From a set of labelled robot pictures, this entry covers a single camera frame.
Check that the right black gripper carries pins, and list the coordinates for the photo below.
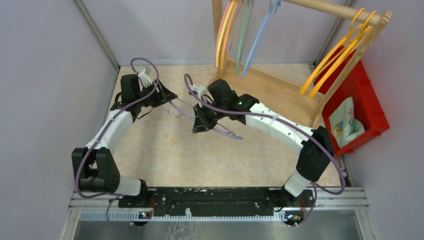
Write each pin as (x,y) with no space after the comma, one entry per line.
(200,124)

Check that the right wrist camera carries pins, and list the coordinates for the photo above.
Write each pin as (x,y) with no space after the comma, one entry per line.
(199,90)

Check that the purple hanger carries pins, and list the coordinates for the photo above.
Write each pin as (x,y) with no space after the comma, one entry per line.
(225,132)

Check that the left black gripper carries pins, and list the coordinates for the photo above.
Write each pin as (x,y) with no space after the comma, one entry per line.
(165,94)

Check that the green hanger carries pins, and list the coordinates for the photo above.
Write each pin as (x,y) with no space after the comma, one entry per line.
(243,33)

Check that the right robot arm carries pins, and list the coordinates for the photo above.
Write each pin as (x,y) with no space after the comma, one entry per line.
(313,146)

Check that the orange hanger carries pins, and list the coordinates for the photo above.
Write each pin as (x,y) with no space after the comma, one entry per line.
(226,34)

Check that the printed cloth in bin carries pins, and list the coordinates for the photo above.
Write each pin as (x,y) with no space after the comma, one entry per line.
(344,126)

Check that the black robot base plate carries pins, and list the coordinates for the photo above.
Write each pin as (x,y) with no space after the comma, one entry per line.
(217,201)

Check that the blue hanger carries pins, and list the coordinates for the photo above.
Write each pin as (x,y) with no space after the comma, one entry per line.
(266,22)

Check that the red plastic bin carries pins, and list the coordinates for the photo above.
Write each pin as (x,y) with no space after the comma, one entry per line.
(366,108)

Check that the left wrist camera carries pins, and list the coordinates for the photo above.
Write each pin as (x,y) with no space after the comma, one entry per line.
(144,76)

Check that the deep yellow hanger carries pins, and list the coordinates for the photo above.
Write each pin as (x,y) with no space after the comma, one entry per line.
(331,56)
(349,47)

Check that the wooden hanger rack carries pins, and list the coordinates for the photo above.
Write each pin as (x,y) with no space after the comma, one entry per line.
(283,95)

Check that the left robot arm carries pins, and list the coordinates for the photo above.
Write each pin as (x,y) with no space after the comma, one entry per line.
(94,166)

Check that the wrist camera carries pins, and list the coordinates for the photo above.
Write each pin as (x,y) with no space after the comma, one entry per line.
(199,90)
(144,76)

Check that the light yellow hanger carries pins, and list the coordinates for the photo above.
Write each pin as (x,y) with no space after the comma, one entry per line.
(221,36)

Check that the pink hanger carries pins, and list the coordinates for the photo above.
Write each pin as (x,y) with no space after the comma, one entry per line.
(219,14)

